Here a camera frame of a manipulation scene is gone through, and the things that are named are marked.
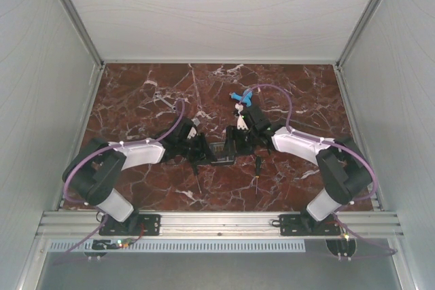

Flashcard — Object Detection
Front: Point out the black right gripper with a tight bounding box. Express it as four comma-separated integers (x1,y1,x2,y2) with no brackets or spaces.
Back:
222,126,257,158

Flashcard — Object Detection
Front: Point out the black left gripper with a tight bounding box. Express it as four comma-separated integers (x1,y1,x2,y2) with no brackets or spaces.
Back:
178,133,218,166

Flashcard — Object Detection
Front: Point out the clear plastic fuse box lid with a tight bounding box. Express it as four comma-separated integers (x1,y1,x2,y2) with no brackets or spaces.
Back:
210,142,235,164

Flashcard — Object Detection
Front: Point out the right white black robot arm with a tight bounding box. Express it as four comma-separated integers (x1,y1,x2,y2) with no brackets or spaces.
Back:
225,125,377,234

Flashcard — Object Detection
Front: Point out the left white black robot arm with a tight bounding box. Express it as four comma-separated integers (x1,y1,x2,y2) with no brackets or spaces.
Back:
62,116,215,234

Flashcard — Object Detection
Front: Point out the blue glue gun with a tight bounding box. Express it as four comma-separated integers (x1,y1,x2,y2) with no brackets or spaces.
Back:
230,90,253,107

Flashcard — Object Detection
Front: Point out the silver ratchet wrench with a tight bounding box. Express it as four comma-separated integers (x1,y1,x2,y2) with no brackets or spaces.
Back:
154,92,176,111

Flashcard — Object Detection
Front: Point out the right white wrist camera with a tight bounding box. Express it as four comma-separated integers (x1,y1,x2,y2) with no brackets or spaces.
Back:
234,103,248,130

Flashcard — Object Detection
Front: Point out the yellow black handle screwdriver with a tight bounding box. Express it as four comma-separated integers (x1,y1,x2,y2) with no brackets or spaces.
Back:
255,156,262,194

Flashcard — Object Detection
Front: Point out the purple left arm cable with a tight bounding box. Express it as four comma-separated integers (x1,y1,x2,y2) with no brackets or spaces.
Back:
52,98,186,266

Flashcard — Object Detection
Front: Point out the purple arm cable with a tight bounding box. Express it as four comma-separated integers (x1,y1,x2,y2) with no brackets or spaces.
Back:
52,98,186,266
237,83,398,259

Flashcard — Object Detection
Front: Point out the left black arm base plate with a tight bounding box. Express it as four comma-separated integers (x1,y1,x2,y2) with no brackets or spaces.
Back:
99,213,161,237

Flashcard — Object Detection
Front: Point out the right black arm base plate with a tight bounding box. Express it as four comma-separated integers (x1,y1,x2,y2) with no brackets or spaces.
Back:
271,214,341,236

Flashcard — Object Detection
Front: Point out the aluminium front rail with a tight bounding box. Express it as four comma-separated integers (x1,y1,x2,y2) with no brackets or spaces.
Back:
36,211,404,239

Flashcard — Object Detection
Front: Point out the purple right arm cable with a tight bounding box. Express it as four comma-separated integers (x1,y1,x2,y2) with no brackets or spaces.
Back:
237,83,398,259

